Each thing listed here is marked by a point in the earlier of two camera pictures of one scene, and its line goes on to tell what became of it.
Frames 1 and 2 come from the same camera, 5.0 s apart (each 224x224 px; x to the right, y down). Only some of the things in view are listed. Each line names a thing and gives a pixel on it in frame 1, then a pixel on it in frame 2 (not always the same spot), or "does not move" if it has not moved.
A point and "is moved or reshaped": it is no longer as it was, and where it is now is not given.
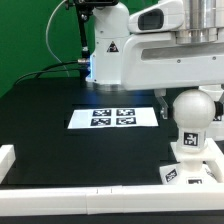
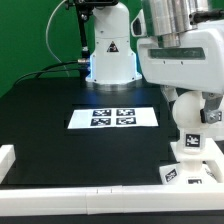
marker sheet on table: (112, 117) does not move
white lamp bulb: (193, 110) is moved or reshaped
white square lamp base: (190, 169) does not move
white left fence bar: (7, 158) does not move
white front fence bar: (113, 199) does not move
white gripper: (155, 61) -> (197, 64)
